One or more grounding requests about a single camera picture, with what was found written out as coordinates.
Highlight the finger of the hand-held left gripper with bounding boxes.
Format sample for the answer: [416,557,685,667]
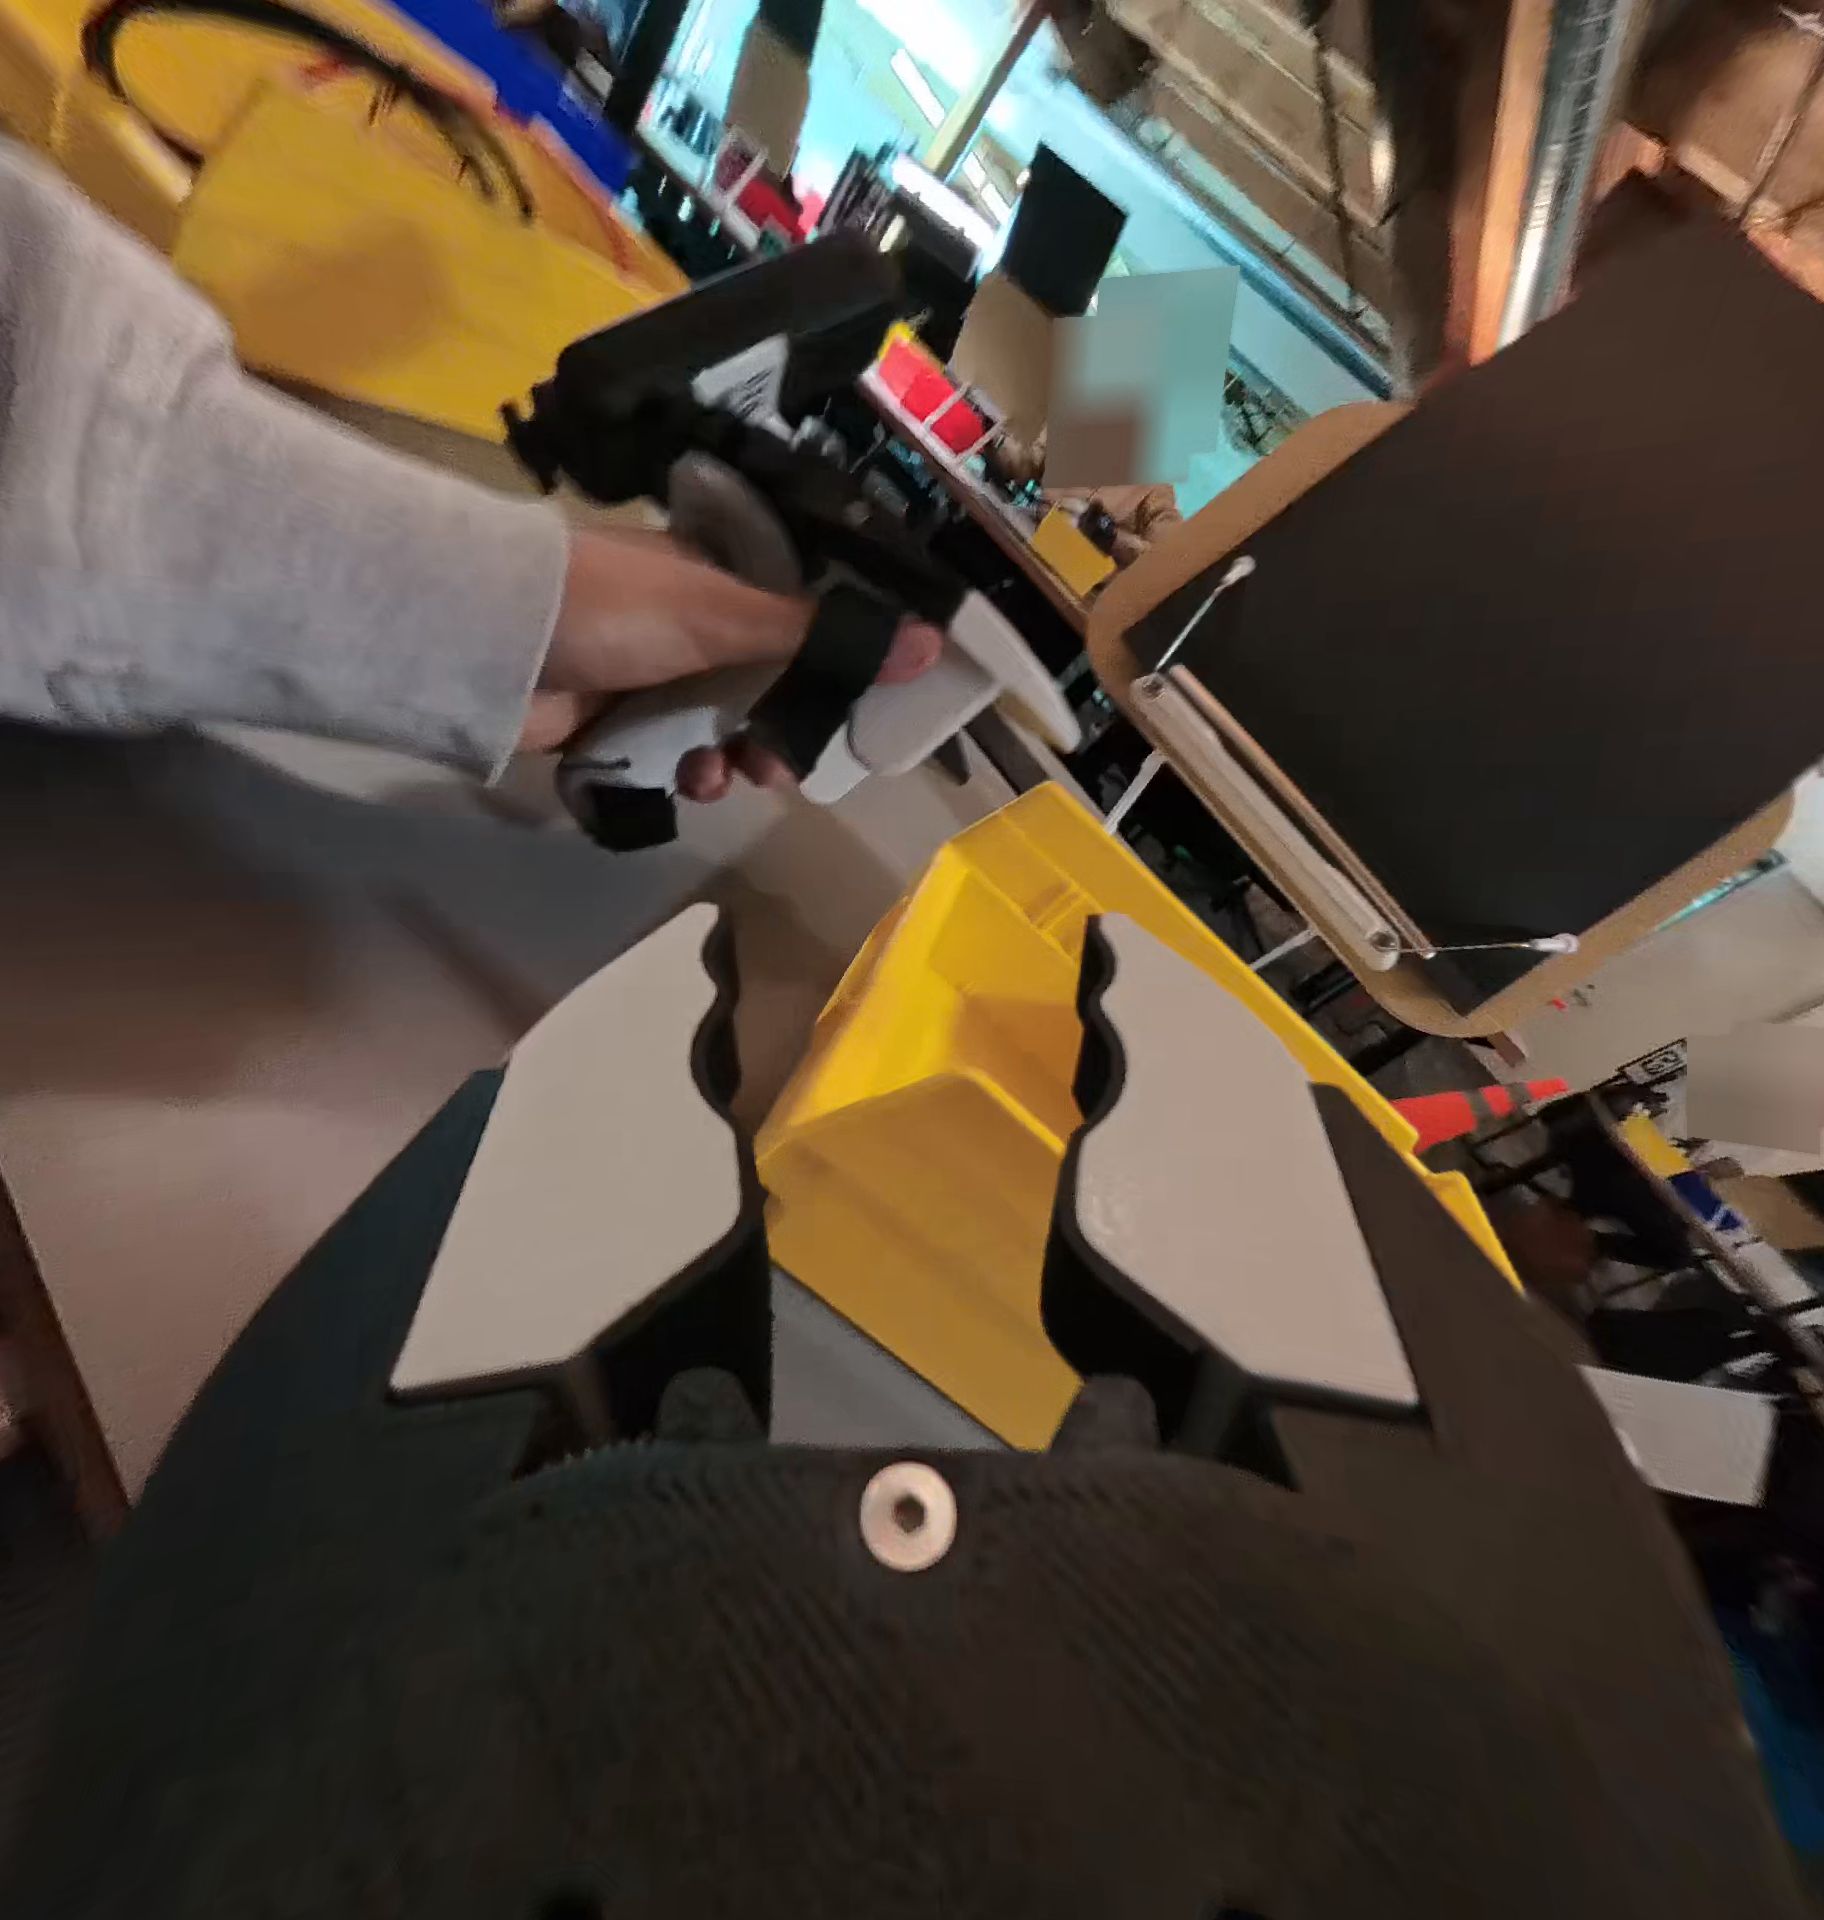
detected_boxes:
[796,673,1007,809]
[946,592,1089,754]

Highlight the person's left forearm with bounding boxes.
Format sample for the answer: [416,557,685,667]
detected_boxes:
[0,111,572,785]

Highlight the red plastic bin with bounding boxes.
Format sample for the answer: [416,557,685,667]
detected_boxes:
[871,329,1007,455]

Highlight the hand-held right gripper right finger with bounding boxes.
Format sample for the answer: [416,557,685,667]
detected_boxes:
[1041,913,1424,1424]

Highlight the printed paper sheet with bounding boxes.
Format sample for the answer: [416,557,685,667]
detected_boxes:
[1580,1364,1779,1512]

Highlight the stacked yellow plastic bins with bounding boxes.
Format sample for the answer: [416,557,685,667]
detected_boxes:
[0,0,693,440]

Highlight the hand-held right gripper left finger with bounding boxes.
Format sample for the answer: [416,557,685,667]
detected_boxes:
[388,900,774,1408]

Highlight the person's left hand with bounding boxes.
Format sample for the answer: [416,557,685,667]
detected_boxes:
[524,529,947,805]

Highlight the small yellow plastic bin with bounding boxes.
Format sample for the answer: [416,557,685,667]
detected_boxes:
[1029,500,1120,598]

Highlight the blue plastic bin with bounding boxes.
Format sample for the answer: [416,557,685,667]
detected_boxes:
[394,0,639,194]

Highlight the black board book stand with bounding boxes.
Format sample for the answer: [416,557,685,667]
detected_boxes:
[1086,172,1824,1048]

